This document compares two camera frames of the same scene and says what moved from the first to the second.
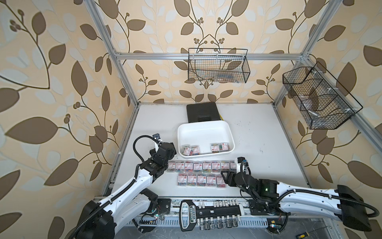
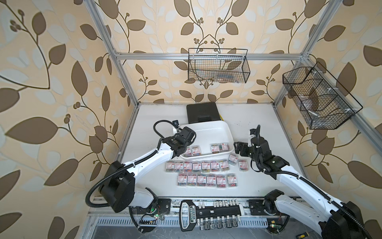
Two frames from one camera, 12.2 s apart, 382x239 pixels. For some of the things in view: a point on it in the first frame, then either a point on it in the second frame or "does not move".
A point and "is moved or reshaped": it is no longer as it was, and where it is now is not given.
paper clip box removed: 171,167 does not move
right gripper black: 230,175 to 244,145
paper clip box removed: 225,166 does not move
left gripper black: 173,151 to 171,138
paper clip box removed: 180,167 does not move
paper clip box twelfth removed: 201,179 does not move
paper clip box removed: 182,179 does not move
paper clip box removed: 233,166 is moved or reshaped
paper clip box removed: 207,167 does not move
